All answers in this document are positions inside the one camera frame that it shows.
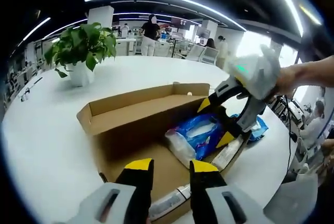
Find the blue tissue soft pack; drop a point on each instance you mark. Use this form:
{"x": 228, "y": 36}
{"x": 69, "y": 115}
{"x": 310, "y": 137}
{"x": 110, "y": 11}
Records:
{"x": 198, "y": 130}

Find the brown cardboard shoe box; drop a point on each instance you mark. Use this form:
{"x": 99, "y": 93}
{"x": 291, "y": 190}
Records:
{"x": 130, "y": 104}

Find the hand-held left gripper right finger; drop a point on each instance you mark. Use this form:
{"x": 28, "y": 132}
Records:
{"x": 206, "y": 182}

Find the black tripod stand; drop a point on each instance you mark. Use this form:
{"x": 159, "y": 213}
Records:
{"x": 283, "y": 109}

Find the white office chair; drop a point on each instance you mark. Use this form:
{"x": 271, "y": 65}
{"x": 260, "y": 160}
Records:
{"x": 210, "y": 55}
{"x": 195, "y": 53}

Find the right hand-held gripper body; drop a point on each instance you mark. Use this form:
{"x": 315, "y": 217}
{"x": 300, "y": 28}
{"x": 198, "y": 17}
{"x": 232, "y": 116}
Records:
{"x": 258, "y": 77}

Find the dark red wall screen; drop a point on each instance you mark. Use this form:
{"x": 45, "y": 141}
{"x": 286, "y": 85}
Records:
{"x": 180, "y": 21}

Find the green potted plant white pot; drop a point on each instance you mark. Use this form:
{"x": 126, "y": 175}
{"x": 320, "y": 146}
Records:
{"x": 83, "y": 41}

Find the thin black white stick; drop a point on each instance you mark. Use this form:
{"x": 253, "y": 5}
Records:
{"x": 28, "y": 91}

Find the white medicine box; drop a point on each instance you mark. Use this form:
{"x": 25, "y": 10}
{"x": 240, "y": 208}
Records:
{"x": 227, "y": 153}

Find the person's right hand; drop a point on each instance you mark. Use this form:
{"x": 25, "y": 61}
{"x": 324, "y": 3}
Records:
{"x": 288, "y": 80}

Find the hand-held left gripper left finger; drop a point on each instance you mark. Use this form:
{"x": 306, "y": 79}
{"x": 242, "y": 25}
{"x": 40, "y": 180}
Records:
{"x": 138, "y": 182}

